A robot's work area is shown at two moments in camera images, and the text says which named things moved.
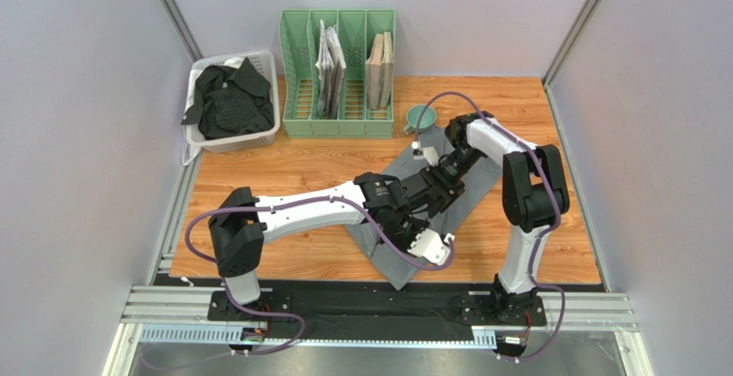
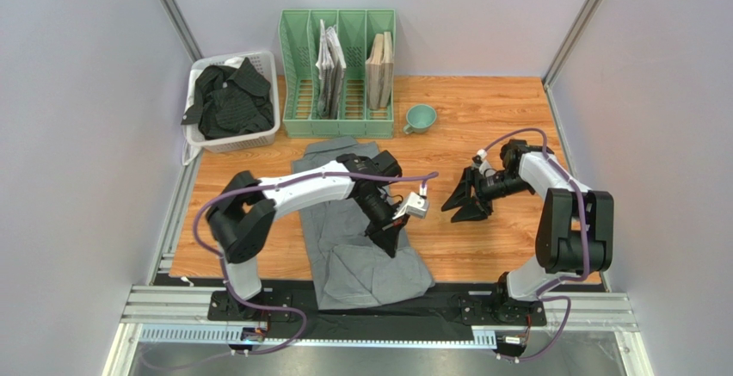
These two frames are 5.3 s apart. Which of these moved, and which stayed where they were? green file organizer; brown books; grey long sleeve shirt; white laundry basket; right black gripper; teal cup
Moved: right black gripper; grey long sleeve shirt
Stayed: teal cup; brown books; green file organizer; white laundry basket
